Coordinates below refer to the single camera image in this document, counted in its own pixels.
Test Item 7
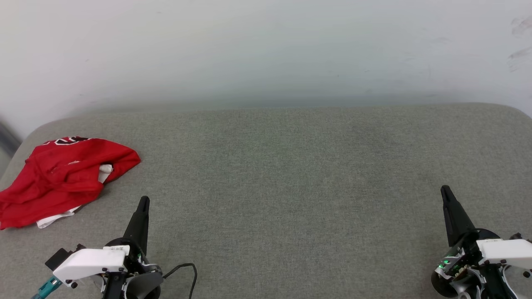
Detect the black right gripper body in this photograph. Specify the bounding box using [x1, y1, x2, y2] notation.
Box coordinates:
[434, 228, 505, 283]

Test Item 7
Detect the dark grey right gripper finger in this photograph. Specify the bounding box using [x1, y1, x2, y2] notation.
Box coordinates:
[441, 185, 478, 248]

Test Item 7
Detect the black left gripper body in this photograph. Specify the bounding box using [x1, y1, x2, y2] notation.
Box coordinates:
[104, 238, 163, 277]

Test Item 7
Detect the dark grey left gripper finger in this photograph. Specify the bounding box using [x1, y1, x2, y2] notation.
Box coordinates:
[123, 196, 150, 255]

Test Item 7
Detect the red and white shirt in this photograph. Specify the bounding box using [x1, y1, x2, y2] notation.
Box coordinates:
[0, 136, 141, 230]

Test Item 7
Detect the grey fabric sofa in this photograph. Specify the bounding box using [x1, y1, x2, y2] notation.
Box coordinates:
[0, 103, 532, 299]

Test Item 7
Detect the white right camera bracket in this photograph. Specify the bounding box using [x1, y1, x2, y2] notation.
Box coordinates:
[476, 238, 532, 270]

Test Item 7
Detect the white camera bracket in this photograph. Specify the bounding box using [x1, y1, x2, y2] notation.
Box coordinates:
[476, 238, 532, 270]
[53, 245, 131, 288]

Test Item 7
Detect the white left camera bracket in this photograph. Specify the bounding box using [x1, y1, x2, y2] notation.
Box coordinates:
[53, 245, 131, 288]

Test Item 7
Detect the teal camera cable connector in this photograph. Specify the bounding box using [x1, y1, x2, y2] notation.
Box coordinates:
[31, 276, 63, 299]

